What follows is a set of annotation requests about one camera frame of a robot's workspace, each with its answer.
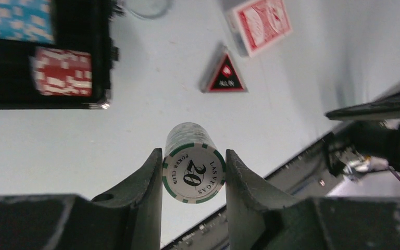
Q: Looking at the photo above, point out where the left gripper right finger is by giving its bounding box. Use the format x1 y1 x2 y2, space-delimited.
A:
226 149 400 249

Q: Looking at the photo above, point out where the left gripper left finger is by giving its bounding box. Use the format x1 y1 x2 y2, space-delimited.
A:
0 148 163 249

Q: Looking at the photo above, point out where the green white chip stack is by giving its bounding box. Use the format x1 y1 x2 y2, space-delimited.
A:
162 122 226 204

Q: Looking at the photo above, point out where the black aluminium poker case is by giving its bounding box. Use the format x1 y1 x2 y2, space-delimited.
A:
0 1 125 109

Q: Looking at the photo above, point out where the red playing card deck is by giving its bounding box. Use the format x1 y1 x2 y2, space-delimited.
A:
220 0 293 58

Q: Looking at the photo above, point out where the light blue chip stack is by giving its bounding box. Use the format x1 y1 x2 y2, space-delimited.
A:
0 0 56 44

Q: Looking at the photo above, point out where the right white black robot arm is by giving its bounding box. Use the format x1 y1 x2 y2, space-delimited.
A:
325 83 400 172

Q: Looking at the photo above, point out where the black triangular all-in button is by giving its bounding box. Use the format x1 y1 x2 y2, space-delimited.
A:
199 43 248 93

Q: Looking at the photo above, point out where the red chip stack in case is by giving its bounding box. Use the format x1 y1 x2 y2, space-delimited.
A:
30 47 92 97

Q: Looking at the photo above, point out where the clear round dealer button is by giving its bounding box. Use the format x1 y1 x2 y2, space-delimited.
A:
126 0 173 19

